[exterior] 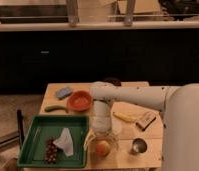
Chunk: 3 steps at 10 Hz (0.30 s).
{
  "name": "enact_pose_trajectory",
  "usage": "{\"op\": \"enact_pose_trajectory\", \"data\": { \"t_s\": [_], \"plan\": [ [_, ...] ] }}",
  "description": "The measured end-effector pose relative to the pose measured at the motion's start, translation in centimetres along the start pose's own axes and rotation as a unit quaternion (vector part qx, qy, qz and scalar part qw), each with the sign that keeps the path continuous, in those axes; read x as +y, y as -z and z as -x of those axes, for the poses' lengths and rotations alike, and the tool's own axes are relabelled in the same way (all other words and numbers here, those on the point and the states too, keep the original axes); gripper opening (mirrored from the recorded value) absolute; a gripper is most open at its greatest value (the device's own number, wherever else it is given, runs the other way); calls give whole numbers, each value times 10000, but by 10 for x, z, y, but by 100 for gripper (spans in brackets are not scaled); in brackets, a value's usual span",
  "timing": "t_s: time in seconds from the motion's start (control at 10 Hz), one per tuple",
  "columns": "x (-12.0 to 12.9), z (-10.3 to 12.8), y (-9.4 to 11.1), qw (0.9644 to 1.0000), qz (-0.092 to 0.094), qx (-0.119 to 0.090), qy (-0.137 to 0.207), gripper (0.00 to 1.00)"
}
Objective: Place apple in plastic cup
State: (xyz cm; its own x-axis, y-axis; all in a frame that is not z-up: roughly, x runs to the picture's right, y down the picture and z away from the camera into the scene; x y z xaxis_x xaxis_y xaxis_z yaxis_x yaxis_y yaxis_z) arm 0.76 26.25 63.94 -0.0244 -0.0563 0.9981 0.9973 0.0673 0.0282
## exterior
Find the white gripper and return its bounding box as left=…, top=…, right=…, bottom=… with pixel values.
left=83, top=116, right=119, bottom=150

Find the red yellow apple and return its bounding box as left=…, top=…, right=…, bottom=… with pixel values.
left=95, top=140, right=111, bottom=157

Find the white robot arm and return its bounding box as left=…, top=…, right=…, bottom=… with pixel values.
left=86, top=82, right=199, bottom=171

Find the small metal cup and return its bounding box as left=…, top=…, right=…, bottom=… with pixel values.
left=131, top=138, right=147, bottom=155

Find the yellow banana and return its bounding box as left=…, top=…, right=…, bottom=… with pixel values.
left=113, top=112, right=136, bottom=123

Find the white crumpled cloth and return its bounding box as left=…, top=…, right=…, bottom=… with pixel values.
left=53, top=128, right=74, bottom=157

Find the orange bowl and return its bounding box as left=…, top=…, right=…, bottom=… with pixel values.
left=67, top=90, right=92, bottom=112

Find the brown snack box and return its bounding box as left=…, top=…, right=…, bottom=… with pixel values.
left=136, top=112, right=156, bottom=131

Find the dark red grape bunch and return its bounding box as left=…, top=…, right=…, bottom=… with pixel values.
left=45, top=138, right=57, bottom=164

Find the dark round object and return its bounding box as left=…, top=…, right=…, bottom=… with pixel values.
left=103, top=77, right=122, bottom=86

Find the blue sponge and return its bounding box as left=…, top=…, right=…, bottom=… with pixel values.
left=55, top=87, right=73, bottom=100

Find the green chili pepper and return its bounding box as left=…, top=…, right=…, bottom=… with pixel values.
left=44, top=105, right=69, bottom=113

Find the green plastic tray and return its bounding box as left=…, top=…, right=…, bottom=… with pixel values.
left=18, top=115, right=89, bottom=169

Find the black chair frame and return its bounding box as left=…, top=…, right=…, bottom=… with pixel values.
left=17, top=109, right=25, bottom=148

